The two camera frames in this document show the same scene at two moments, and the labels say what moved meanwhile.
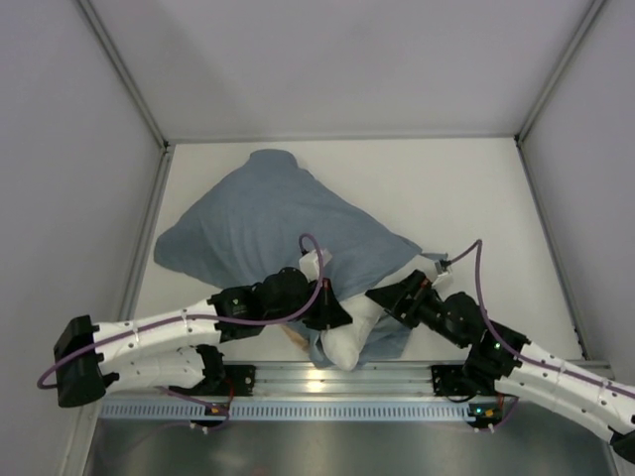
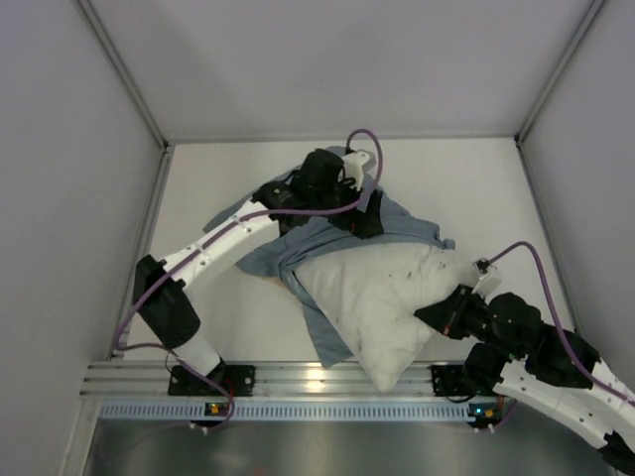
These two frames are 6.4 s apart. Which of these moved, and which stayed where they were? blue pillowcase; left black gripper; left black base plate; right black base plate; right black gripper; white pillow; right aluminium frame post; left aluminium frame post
Moved: right black gripper; white pillow; blue pillowcase; left black gripper
Stayed: right black base plate; left aluminium frame post; right aluminium frame post; left black base plate
